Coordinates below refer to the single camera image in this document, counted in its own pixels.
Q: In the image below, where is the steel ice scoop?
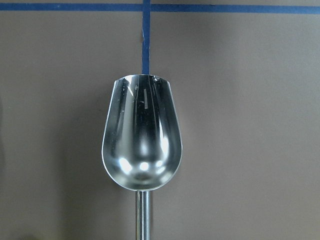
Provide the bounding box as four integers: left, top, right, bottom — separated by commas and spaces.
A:
101, 74, 183, 240

